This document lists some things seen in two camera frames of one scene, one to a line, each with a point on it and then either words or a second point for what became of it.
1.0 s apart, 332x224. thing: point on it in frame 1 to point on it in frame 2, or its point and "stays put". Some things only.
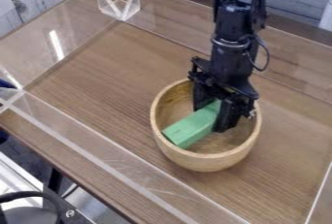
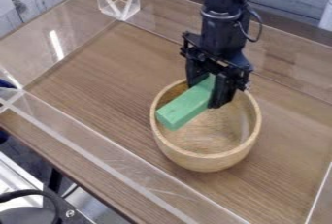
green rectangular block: (192, 128) to (186, 105)
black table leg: (55, 180) stays put
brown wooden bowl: (224, 149) stays put
